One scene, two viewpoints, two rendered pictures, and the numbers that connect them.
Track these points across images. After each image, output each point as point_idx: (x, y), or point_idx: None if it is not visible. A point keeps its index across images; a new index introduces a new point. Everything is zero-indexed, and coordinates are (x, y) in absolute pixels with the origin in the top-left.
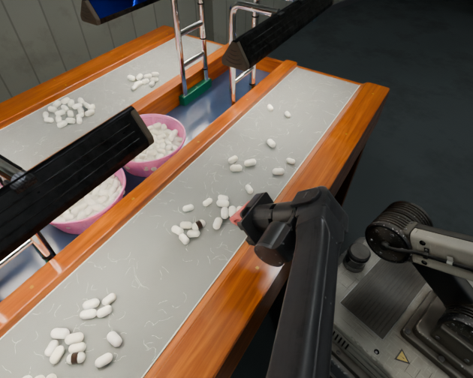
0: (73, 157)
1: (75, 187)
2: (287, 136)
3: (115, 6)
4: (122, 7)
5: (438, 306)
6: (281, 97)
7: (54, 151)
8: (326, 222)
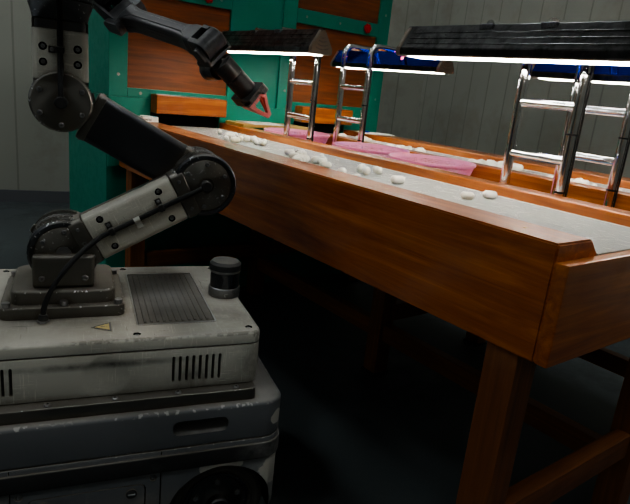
0: (291, 32)
1: (279, 43)
2: (413, 190)
3: (558, 67)
4: (563, 69)
5: (103, 280)
6: (532, 209)
7: None
8: (192, 24)
